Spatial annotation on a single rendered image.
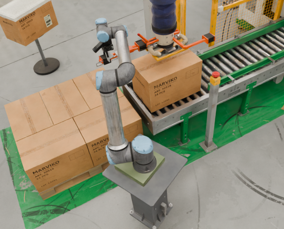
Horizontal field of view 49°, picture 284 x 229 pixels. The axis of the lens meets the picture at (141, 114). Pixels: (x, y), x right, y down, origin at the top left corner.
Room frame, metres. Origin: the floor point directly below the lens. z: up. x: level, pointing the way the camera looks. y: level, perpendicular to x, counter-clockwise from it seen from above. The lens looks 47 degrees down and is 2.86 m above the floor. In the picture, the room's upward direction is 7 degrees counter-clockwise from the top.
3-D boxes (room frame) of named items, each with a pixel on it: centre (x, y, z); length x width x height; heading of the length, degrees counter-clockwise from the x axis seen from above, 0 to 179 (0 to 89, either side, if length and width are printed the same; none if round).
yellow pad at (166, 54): (2.39, -0.34, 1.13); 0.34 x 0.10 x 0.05; 114
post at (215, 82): (2.09, -0.69, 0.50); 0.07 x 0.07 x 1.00; 23
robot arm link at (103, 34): (2.13, 0.21, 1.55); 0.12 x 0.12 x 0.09; 2
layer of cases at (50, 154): (2.36, 0.75, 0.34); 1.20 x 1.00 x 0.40; 113
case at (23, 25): (3.93, 1.34, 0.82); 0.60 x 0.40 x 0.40; 139
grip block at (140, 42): (2.37, -0.07, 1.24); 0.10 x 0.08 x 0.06; 24
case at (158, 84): (2.48, -0.30, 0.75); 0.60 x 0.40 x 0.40; 113
